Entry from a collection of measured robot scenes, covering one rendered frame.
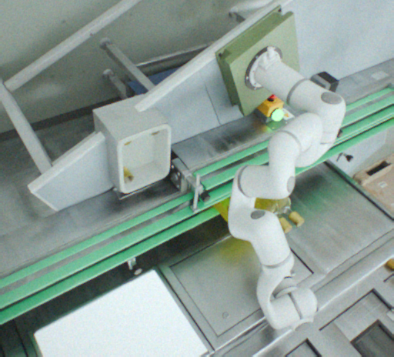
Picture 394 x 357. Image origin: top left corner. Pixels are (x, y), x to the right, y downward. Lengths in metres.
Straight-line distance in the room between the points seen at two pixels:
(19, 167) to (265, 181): 1.13
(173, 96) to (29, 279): 0.67
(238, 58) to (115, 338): 0.90
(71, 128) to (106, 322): 0.95
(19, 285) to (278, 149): 0.79
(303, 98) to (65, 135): 1.12
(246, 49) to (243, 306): 0.80
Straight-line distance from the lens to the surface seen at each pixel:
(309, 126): 1.14
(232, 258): 1.51
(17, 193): 1.77
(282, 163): 1.03
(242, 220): 1.07
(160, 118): 1.26
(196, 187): 1.30
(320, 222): 1.74
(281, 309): 1.19
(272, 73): 1.32
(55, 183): 1.32
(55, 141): 1.95
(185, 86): 1.33
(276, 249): 1.07
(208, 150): 1.43
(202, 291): 1.43
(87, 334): 1.38
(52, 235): 1.35
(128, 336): 1.36
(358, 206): 1.85
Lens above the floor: 1.64
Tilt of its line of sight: 34 degrees down
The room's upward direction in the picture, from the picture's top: 137 degrees clockwise
